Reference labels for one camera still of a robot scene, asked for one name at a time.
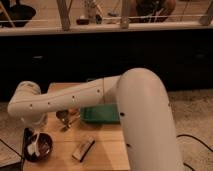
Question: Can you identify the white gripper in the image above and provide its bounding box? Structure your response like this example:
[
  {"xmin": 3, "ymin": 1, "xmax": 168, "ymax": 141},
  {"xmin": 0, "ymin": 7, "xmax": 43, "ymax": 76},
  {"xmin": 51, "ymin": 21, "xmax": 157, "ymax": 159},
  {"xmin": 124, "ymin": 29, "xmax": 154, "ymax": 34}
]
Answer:
[{"xmin": 26, "ymin": 115, "xmax": 47, "ymax": 132}]

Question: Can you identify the purple bowl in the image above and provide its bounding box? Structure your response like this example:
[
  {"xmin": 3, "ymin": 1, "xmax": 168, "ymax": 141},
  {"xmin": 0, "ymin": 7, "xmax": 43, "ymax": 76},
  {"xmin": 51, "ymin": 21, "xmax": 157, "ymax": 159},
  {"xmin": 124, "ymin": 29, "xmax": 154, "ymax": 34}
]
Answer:
[{"xmin": 24, "ymin": 133, "xmax": 53, "ymax": 163}]

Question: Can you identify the white handled dish brush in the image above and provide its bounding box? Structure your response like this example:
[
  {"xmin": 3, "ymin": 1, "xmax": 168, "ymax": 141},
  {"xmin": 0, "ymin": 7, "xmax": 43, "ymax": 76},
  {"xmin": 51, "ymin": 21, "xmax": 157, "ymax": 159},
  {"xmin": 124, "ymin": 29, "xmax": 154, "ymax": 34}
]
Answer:
[{"xmin": 27, "ymin": 134, "xmax": 40, "ymax": 156}]

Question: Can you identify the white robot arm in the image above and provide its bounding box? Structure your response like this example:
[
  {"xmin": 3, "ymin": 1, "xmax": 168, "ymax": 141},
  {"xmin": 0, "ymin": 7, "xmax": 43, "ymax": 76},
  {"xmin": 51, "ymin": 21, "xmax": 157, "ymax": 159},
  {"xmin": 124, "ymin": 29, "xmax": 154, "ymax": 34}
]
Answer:
[{"xmin": 7, "ymin": 68, "xmax": 184, "ymax": 171}]

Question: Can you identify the metal measuring cup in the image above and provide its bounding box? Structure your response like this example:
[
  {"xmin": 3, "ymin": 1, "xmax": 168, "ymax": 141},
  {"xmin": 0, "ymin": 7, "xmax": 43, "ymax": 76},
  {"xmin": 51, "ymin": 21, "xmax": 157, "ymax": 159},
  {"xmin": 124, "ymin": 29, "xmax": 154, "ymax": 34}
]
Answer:
[{"xmin": 56, "ymin": 110, "xmax": 70, "ymax": 131}]

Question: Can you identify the orange tomato toy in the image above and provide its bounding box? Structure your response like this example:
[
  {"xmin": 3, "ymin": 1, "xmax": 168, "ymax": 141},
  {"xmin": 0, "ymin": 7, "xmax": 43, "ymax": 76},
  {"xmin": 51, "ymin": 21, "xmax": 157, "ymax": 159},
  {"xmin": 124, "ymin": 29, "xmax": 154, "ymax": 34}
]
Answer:
[{"xmin": 68, "ymin": 108, "xmax": 79, "ymax": 115}]

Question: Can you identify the wooden block eraser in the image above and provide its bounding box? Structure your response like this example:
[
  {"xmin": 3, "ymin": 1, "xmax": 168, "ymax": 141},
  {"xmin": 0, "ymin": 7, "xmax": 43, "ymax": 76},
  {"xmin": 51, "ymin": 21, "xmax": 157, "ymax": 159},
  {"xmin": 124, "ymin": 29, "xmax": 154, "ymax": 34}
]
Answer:
[{"xmin": 72, "ymin": 136, "xmax": 95, "ymax": 162}]

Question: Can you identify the green plastic tray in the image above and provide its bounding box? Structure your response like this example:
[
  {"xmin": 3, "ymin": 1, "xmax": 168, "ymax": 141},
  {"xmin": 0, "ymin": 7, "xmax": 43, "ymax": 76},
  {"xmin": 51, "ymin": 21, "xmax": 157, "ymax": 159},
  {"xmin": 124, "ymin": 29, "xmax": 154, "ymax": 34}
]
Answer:
[{"xmin": 80, "ymin": 104, "xmax": 120, "ymax": 124}]

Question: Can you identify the black floor cable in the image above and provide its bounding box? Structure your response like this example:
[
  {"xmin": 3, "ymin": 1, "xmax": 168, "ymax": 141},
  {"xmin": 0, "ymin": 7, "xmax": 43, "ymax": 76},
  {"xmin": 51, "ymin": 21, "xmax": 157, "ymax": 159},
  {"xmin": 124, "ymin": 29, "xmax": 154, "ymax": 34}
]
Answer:
[{"xmin": 176, "ymin": 134, "xmax": 213, "ymax": 171}]

